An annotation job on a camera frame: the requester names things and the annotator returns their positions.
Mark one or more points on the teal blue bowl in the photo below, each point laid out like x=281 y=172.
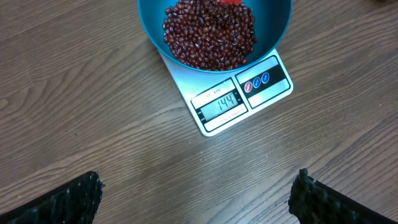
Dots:
x=272 y=18

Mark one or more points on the red beans in bowl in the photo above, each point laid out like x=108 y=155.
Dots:
x=210 y=35

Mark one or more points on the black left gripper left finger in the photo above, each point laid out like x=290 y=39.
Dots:
x=76 y=201

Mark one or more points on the red plastic measuring scoop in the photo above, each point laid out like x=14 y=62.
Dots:
x=231 y=2

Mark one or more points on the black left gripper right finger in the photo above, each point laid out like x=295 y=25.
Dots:
x=312 y=202

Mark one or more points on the white digital kitchen scale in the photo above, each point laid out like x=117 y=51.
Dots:
x=219 y=101

